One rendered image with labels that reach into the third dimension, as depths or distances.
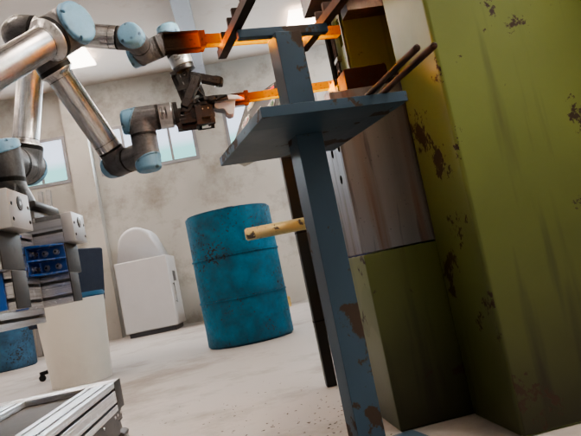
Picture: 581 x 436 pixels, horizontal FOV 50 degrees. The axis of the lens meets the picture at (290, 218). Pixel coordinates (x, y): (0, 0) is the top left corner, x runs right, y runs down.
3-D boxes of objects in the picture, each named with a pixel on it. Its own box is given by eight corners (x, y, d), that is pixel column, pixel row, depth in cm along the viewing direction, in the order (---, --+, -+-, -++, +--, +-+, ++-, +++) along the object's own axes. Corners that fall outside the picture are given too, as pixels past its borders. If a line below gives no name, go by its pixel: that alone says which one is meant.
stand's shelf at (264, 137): (262, 118, 111) (259, 106, 111) (220, 166, 149) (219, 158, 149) (408, 99, 120) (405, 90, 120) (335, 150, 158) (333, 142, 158)
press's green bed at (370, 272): (400, 432, 160) (363, 254, 163) (364, 405, 197) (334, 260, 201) (595, 383, 168) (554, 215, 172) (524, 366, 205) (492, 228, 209)
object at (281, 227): (247, 241, 216) (244, 227, 216) (245, 242, 221) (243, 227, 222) (367, 218, 223) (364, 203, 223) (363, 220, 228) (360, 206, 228)
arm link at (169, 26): (156, 34, 212) (178, 24, 212) (168, 63, 212) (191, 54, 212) (150, 27, 204) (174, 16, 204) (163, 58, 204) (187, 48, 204)
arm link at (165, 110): (158, 108, 186) (156, 99, 178) (173, 105, 187) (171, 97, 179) (162, 131, 186) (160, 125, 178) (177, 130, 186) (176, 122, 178)
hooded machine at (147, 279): (187, 324, 872) (169, 225, 884) (181, 328, 807) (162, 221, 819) (135, 335, 866) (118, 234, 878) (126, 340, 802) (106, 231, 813)
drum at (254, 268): (297, 335, 445) (269, 196, 454) (204, 354, 441) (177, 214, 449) (292, 327, 513) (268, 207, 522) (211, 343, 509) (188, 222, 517)
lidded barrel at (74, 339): (127, 368, 450) (113, 287, 455) (105, 381, 402) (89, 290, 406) (62, 381, 451) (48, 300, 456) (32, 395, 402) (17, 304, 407)
